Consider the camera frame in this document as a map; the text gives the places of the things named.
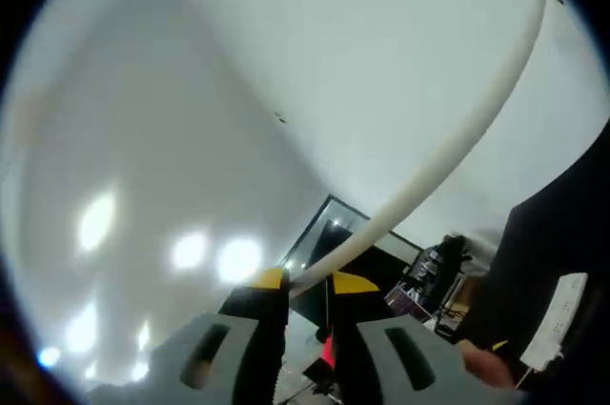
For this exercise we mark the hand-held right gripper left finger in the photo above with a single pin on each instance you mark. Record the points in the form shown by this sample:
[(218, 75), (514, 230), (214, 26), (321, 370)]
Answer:
[(240, 329)]

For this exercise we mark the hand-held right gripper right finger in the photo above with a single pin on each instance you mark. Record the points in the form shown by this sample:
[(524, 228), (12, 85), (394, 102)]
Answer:
[(381, 352)]

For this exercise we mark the white power strip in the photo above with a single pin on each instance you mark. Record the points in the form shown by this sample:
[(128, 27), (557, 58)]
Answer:
[(555, 319)]

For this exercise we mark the white desk lamp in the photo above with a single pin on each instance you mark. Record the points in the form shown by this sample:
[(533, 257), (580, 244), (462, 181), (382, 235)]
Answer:
[(476, 138)]

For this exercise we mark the person's right hand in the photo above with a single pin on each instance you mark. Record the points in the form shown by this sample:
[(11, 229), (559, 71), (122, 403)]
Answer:
[(491, 369)]

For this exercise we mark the row of small dark items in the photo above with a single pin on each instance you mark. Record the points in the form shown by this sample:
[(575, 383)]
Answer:
[(443, 257)]

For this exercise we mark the black wall monitor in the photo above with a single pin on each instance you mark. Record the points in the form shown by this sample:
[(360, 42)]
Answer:
[(314, 300)]

